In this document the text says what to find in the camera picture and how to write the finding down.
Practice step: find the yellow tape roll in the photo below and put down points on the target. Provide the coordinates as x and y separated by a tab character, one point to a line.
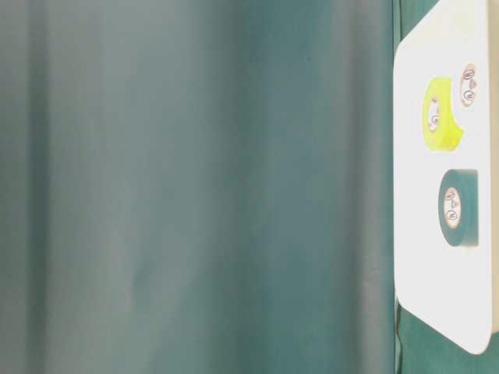
440	131

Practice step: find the green tape roll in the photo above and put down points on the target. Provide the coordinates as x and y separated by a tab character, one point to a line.
458	207

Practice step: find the white tape roll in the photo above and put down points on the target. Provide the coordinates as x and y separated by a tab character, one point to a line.
468	85

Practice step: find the green table cloth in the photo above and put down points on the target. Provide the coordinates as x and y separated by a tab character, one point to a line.
205	187

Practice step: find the white rectangular plastic tray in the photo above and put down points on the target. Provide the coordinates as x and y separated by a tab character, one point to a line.
452	289

